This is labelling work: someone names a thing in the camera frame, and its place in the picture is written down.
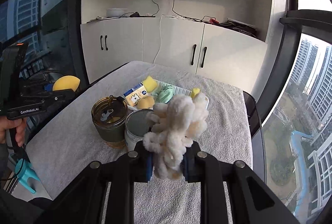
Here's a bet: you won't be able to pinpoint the black window frame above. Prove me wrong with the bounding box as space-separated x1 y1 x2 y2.
257 0 331 124

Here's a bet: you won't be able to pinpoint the white lower cabinet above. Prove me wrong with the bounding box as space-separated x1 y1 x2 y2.
81 16 267 98

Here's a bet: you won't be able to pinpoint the orange round sponge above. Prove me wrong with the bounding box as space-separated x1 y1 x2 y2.
137 96 155 109
52 75 81 92

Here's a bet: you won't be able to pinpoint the person's left hand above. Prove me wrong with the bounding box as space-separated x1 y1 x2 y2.
0 116 26 146

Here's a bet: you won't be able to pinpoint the white plastic tray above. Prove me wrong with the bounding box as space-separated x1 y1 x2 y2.
128 80 209 111

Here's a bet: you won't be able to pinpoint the yellow tissue pack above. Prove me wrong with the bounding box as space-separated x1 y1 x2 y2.
124 83 148 107

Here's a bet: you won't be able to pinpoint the small yellow sponge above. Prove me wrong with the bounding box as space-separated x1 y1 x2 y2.
141 76 158 93

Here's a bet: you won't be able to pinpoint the dark items on counter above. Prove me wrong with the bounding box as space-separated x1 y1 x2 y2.
209 18 258 38

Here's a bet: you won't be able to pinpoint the large yellow sponge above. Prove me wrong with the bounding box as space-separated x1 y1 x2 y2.
190 88 200 98

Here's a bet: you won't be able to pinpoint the grey terry towel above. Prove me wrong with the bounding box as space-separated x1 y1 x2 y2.
26 61 253 223

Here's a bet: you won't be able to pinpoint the black power cable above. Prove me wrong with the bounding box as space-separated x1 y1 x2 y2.
88 0 221 24

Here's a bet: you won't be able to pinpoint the teal plastic stool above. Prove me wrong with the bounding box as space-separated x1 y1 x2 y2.
15 158 40 194

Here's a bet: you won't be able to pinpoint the white bowl on counter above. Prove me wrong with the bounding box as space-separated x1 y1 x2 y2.
106 8 128 17

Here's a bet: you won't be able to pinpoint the black glass table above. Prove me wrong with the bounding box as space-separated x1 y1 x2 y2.
243 91 267 183

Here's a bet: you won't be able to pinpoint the green cloth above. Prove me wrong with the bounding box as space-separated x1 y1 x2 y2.
151 84 175 103

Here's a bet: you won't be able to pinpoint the cream chenille scrunchie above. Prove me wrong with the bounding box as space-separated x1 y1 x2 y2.
143 92 209 180

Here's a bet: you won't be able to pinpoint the white hanging cable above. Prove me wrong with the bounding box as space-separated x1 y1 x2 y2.
152 15 164 65

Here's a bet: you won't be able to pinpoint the gold drinking straw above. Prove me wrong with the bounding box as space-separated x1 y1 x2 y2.
107 95 114 113

